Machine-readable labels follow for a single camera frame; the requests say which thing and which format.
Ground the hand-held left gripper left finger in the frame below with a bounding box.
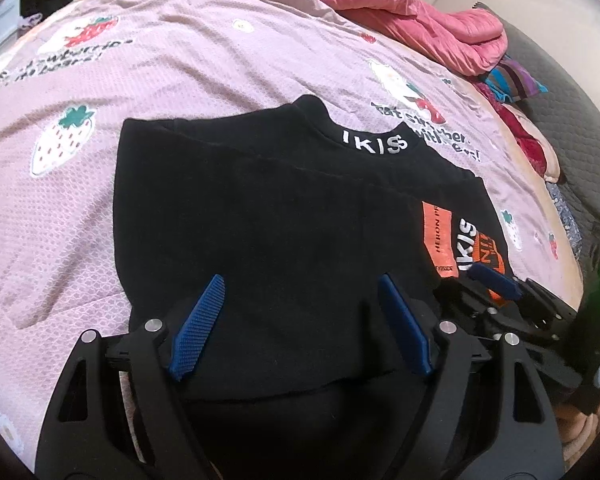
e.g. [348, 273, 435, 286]
[35, 274, 226, 480]

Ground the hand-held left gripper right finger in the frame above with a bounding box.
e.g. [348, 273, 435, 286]
[377, 273, 566, 480]

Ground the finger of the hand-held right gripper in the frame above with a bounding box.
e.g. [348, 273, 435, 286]
[432, 280, 571, 356]
[467, 262, 578, 328]

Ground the black sweater with orange cuffs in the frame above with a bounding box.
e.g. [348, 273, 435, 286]
[115, 94, 518, 480]

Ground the blue floral cloth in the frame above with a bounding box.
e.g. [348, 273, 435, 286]
[545, 180, 600, 271]

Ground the red cloth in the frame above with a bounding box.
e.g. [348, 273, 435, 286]
[475, 82, 563, 181]

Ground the grey quilted headboard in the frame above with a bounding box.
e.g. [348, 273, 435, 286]
[495, 10, 600, 231]

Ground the striped multicolour pillow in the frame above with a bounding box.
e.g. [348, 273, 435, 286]
[482, 55, 551, 103]

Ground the pink quilt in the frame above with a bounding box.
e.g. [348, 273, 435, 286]
[145, 0, 508, 77]

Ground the pink strawberry print bedsheet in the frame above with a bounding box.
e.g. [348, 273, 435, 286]
[0, 0, 586, 461]

